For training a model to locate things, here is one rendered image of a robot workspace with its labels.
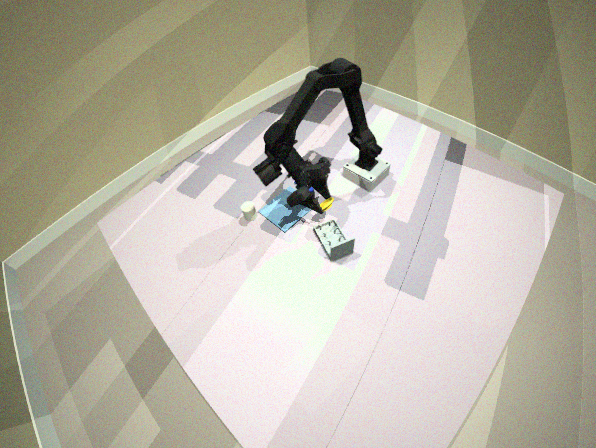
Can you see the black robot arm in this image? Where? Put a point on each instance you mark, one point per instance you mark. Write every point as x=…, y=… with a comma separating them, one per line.
x=280, y=136

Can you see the light blue flat square mat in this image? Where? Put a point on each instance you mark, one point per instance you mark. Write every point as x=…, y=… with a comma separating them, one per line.
x=281, y=214

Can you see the yellow plate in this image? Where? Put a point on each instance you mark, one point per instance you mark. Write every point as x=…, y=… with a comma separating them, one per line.
x=325, y=205

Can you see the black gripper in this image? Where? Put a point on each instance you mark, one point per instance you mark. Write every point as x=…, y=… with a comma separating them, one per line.
x=302, y=195

